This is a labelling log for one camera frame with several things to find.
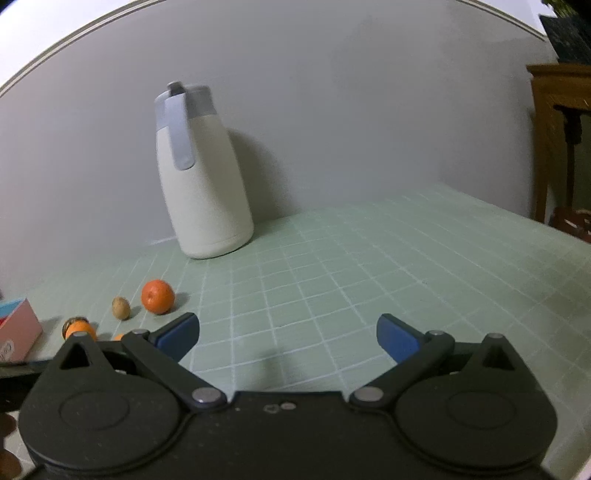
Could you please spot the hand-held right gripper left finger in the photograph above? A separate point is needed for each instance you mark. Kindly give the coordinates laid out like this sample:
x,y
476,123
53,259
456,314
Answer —
x,y
178,334

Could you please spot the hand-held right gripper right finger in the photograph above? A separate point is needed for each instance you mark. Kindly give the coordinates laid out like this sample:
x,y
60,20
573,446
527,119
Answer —
x,y
397,339

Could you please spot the small mandarin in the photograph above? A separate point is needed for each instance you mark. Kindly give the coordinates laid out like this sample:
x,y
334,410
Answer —
x,y
158,297

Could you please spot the colourful cardboard box red inside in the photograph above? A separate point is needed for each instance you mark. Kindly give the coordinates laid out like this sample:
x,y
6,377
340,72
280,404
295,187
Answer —
x,y
16,330

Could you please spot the small brown kiwi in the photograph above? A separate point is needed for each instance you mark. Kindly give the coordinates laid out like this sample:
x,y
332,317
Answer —
x,y
121,308

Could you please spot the smooth round orange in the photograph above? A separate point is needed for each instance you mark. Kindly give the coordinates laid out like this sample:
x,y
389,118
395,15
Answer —
x,y
83,331

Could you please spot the person's left hand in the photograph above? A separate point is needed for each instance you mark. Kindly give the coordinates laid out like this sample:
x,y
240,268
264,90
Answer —
x,y
7,429

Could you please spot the white jug with grey lid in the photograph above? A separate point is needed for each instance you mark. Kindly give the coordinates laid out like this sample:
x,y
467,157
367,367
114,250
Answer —
x,y
207,184

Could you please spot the reddish brown furniture piece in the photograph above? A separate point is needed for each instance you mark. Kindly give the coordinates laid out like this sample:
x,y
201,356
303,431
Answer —
x,y
575,224

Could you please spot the brown wooden cabinet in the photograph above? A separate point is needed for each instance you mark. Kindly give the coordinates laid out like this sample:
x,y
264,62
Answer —
x,y
554,138

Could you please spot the dark patterned panel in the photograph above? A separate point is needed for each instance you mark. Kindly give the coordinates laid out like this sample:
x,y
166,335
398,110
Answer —
x,y
570,39

